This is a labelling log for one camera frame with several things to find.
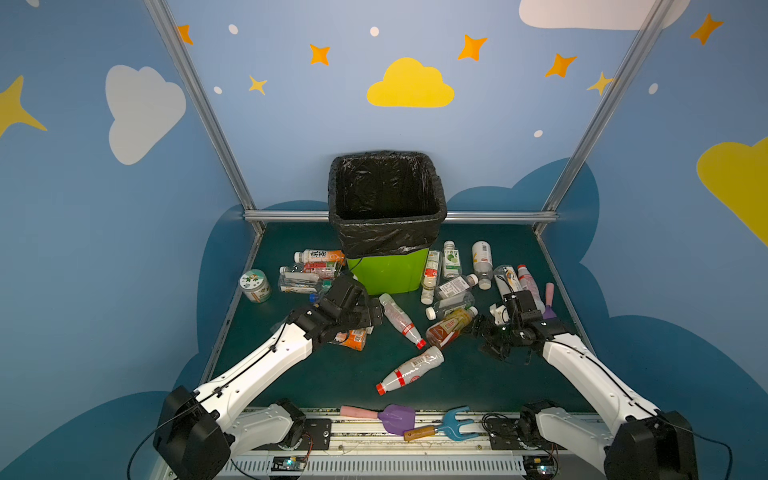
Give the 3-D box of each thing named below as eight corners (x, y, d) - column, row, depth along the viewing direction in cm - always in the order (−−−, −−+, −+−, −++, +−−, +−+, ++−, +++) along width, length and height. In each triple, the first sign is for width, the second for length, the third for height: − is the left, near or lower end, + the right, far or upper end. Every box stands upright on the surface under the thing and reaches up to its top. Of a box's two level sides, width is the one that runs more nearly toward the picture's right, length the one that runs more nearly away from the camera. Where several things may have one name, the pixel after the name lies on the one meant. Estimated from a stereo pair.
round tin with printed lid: (247, 304, 102) (236, 288, 94) (253, 285, 107) (243, 269, 99) (269, 304, 102) (260, 288, 94) (275, 286, 107) (267, 269, 99)
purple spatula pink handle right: (543, 319, 98) (547, 314, 96) (542, 286, 107) (545, 281, 105) (552, 321, 98) (556, 317, 96) (550, 287, 106) (554, 283, 104)
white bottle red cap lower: (379, 397, 80) (379, 393, 77) (373, 383, 83) (372, 379, 80) (445, 361, 87) (447, 357, 84) (437, 349, 89) (439, 345, 86)
